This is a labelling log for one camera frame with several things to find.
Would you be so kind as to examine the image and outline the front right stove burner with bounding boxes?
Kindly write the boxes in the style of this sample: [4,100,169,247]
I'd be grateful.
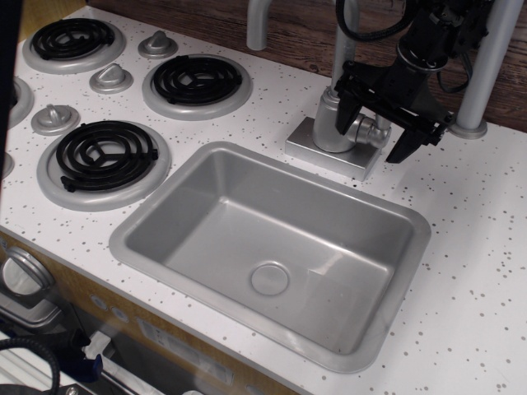
[37,120,171,211]

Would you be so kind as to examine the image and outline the back left stove burner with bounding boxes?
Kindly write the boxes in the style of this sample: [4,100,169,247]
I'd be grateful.
[22,18,126,75]

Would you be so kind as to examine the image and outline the grey stove knob edge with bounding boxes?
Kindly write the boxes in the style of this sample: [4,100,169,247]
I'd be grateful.
[2,152,15,179]

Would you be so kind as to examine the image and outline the back right stove burner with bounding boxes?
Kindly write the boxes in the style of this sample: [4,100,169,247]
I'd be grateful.
[142,54,252,121]

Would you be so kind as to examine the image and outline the black cable lower left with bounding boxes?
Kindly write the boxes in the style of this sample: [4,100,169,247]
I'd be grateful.
[0,333,91,395]

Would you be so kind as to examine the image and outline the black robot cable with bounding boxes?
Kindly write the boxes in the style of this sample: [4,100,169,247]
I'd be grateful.
[334,0,417,44]

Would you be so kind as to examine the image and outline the grey support pole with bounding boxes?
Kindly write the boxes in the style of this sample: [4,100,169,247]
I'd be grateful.
[449,0,524,140]

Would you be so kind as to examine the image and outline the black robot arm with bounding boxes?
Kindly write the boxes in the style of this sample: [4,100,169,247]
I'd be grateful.
[335,1,494,164]

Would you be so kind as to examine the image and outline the left edge stove burner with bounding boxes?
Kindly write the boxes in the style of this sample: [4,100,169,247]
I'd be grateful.
[8,77,34,128]

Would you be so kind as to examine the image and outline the grey stove knob lower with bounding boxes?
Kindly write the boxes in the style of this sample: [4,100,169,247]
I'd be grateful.
[30,105,80,136]

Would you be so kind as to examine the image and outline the silver faucet lever handle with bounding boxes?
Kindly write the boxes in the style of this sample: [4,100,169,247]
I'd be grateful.
[345,114,391,149]

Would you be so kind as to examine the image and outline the silver toy faucet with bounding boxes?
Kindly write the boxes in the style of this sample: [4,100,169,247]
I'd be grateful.
[245,0,383,182]

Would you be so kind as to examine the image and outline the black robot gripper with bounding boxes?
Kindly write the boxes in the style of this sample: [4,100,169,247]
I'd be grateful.
[335,39,454,163]

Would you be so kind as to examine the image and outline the blue clamp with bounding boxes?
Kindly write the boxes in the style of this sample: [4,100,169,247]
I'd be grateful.
[77,354,104,383]

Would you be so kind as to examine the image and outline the grey toy sink basin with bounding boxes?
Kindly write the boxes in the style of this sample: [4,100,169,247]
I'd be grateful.
[110,142,431,374]

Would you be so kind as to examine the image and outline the silver oven dial knob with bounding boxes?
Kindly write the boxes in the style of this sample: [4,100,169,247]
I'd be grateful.
[1,246,54,308]

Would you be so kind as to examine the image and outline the grey stove knob middle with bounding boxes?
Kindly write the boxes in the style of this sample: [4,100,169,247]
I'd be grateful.
[89,63,133,95]

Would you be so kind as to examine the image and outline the grey stove knob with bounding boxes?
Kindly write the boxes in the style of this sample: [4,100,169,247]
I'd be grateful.
[30,105,80,136]
[89,63,133,95]
[138,30,178,59]

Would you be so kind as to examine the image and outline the grey stove knob top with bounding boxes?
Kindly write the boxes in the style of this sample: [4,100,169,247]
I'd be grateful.
[138,30,178,59]

